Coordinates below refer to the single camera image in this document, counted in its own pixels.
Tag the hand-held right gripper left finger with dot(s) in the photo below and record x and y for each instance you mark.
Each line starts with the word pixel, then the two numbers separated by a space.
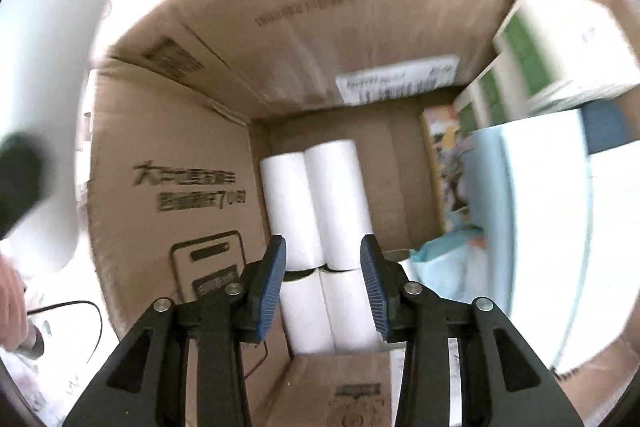
pixel 272 287

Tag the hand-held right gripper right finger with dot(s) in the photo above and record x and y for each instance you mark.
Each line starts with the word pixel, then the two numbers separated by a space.
pixel 374 292

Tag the stack of white rolls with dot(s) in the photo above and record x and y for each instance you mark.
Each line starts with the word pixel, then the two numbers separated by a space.
pixel 335 187

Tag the brown cardboard box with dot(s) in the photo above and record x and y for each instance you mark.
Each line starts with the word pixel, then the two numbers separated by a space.
pixel 175 132

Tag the person's left hand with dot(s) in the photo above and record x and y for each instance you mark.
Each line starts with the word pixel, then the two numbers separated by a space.
pixel 10 307

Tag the light blue tissue pack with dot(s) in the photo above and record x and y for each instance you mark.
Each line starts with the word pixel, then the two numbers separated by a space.
pixel 445 267

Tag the colourful printed packet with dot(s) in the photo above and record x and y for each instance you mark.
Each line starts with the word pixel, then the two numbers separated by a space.
pixel 442 147

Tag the light blue box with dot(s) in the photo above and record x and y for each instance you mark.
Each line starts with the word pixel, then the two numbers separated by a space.
pixel 540 217

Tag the small green white box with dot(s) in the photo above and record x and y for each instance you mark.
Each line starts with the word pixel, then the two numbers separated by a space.
pixel 492 92

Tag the white flat box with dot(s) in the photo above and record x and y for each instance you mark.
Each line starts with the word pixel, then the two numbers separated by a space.
pixel 617 247

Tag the dark blue item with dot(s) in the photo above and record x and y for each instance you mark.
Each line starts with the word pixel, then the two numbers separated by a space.
pixel 607 124

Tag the large green white box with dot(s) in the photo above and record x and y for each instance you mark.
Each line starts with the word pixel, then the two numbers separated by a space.
pixel 565 37

